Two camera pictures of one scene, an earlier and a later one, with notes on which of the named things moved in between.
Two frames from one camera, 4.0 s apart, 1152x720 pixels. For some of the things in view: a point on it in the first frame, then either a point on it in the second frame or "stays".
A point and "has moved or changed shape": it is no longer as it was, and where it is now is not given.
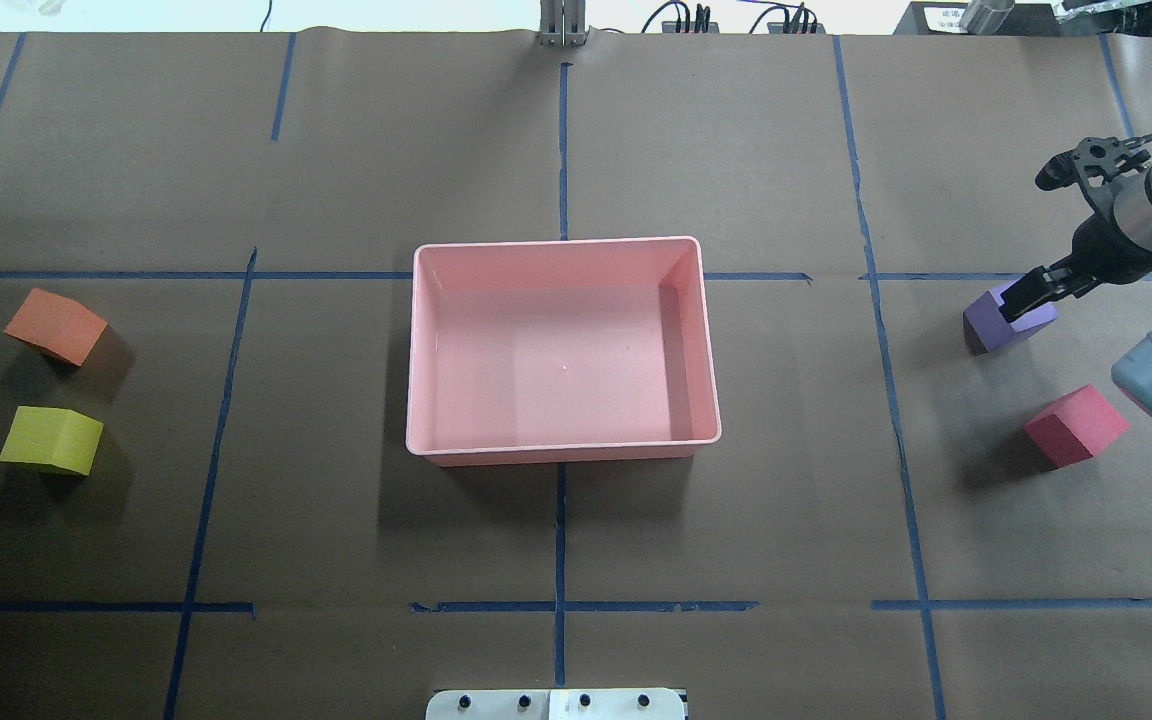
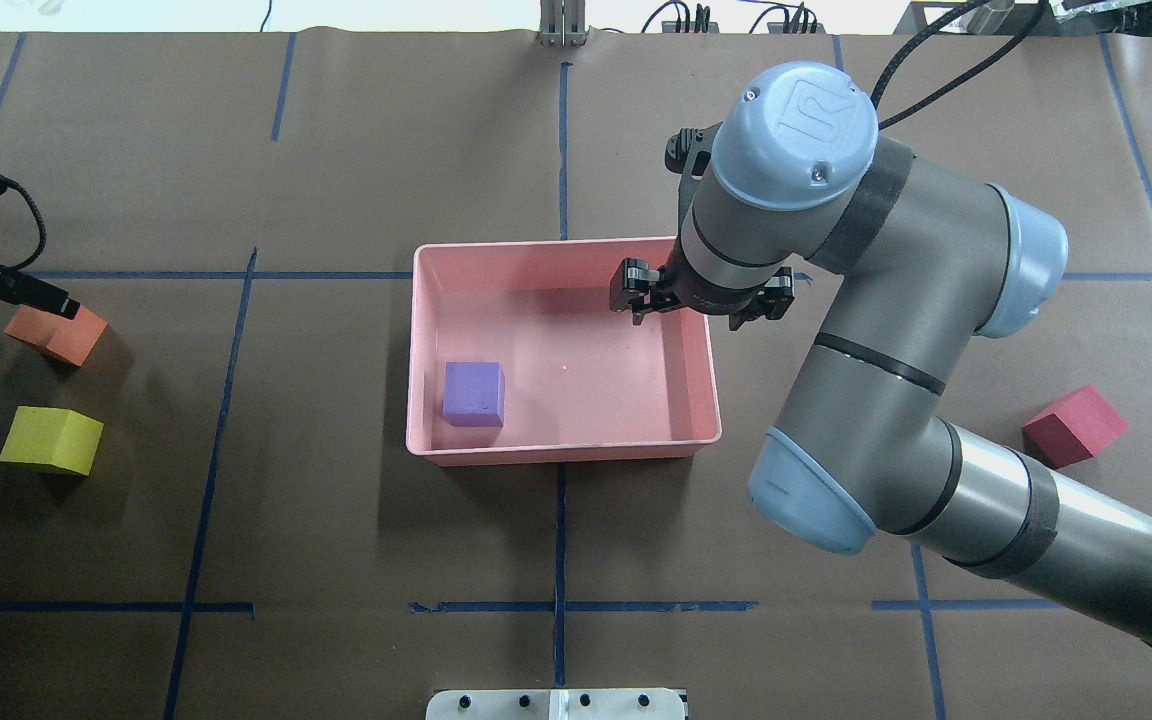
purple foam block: [987, 329] has moved or changed shape
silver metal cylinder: [986, 17] stays
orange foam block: [60, 325] stays
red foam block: [1077, 427] stays
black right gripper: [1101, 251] -> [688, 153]
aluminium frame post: [563, 22] stays
